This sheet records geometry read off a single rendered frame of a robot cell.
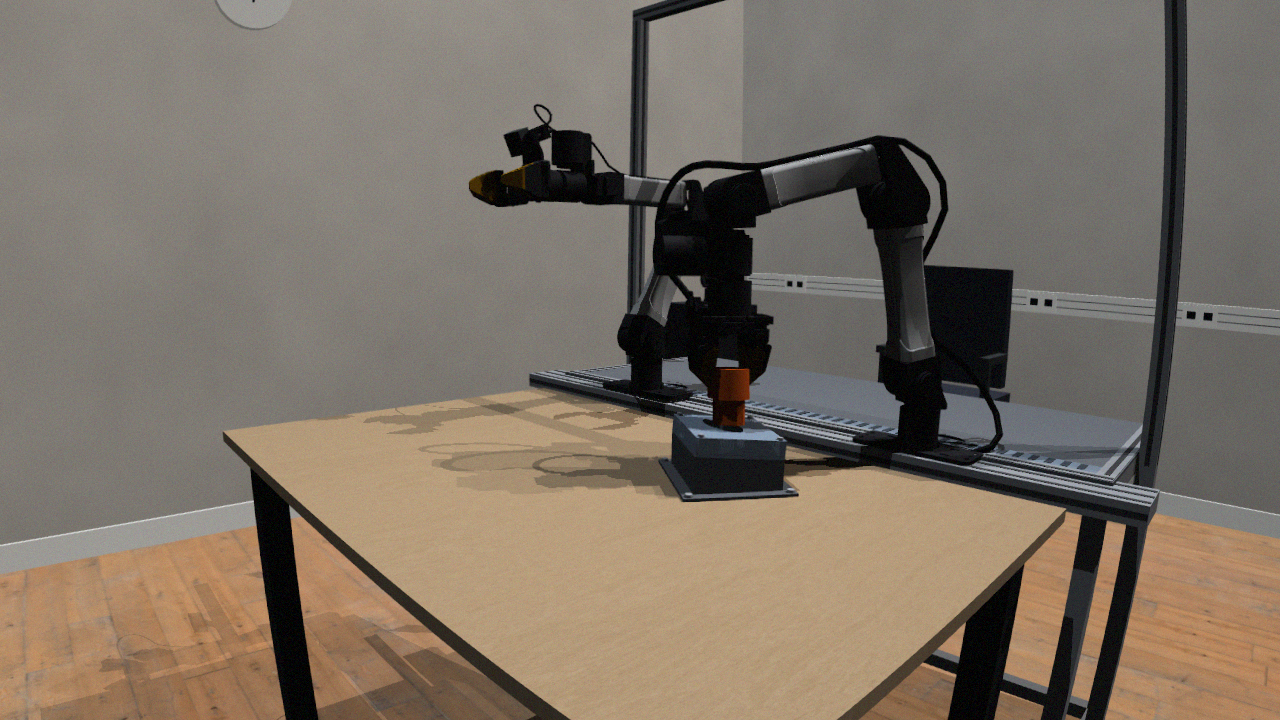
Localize blue flat plate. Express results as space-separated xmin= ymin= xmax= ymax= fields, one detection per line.
xmin=672 ymin=414 xmax=787 ymax=460

